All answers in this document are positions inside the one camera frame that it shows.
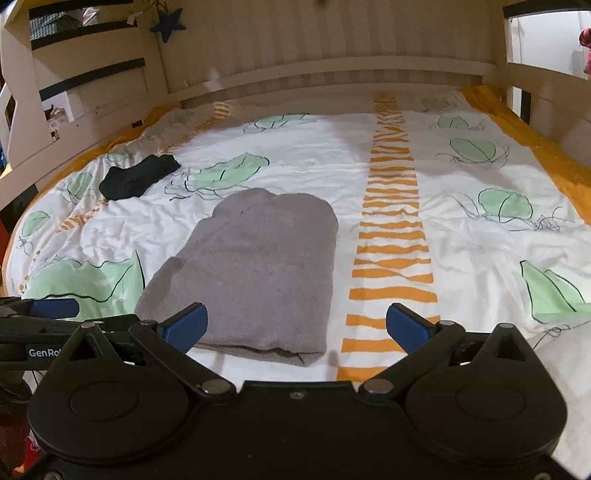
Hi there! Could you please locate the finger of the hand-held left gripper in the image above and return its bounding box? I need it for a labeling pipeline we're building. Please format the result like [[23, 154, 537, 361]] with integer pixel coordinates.
[[0, 298, 139, 343]]

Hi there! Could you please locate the wooden bed frame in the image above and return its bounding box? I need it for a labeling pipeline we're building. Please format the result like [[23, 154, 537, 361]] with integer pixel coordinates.
[[0, 0, 591, 222]]

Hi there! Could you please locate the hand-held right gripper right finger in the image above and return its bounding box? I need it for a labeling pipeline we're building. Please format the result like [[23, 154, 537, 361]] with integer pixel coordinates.
[[359, 302, 539, 398]]

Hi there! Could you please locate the blue star decoration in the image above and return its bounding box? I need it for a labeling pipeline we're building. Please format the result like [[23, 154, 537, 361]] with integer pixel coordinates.
[[150, 7, 186, 45]]

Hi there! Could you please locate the white leaf-print blanket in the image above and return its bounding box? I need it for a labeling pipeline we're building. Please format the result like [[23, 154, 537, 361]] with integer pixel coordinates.
[[0, 85, 591, 480]]

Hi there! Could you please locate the grey knit hoodie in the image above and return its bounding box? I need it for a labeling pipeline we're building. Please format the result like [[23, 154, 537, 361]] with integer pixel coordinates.
[[134, 188, 341, 368]]

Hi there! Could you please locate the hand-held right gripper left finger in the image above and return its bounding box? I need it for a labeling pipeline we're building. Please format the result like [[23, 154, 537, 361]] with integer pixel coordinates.
[[55, 302, 234, 398]]

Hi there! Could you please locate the black folded cloth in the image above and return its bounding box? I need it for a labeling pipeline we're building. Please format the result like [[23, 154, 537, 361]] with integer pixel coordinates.
[[98, 154, 182, 202]]

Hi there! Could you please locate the pile of colourful clothes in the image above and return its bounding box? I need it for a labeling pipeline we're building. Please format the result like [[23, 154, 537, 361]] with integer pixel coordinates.
[[578, 27, 591, 77]]

